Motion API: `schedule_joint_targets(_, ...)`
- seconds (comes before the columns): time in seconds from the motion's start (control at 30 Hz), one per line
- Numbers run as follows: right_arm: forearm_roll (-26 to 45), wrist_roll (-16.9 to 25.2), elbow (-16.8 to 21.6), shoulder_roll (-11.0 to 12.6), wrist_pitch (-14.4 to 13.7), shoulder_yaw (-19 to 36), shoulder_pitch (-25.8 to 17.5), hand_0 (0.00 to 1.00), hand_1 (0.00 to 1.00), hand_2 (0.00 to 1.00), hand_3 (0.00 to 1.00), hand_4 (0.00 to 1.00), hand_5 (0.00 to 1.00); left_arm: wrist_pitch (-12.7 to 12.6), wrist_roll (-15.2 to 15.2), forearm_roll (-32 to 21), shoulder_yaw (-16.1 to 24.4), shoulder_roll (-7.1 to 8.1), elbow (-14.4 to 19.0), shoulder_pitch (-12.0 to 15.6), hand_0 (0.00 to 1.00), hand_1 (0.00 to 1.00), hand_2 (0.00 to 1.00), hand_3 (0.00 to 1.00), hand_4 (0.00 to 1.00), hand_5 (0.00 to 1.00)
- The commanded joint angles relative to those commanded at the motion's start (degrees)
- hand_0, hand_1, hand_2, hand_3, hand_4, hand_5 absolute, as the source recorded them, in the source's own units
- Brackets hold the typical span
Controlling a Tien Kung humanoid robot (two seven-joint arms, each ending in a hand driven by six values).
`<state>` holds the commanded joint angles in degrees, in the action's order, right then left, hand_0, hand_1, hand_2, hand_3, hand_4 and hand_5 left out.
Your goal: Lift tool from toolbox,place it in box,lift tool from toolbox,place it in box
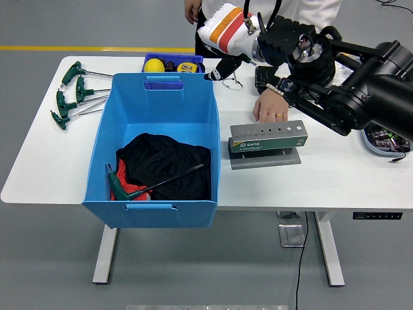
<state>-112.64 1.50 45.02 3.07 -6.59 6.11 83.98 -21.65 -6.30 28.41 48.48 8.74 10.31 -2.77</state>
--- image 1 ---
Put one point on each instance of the person's right hand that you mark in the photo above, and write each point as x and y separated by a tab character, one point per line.
193	9

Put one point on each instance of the person's left hand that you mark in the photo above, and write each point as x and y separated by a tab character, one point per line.
271	106

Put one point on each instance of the green grey hex key stand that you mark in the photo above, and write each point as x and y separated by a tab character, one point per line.
267	145

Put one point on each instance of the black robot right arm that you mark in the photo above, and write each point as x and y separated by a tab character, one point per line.
371	84

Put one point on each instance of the large light blue plastic box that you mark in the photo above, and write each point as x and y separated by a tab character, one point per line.
155	106

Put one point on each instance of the small dark blue bin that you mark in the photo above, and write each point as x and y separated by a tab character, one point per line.
174	57

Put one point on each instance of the yellow tape measure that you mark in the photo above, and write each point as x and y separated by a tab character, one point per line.
187	68

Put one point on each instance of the dark brown small item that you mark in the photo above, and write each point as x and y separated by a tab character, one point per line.
169	66

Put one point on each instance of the yellow ball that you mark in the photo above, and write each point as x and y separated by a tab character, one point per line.
154	66

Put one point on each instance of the person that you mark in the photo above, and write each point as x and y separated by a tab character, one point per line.
316	9

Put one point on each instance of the black cloth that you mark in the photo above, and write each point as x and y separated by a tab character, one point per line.
174	155

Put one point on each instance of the grey bowl of parts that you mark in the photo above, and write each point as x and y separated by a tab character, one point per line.
380	142

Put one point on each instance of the silver floor plate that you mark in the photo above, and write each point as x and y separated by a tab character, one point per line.
292	235

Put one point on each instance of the black table control panel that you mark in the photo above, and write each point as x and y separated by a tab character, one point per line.
377	215

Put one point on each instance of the white table leg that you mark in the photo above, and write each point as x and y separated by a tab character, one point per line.
329	252
104	258

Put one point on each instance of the orange cloth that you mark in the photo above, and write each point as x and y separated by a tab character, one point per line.
134	188

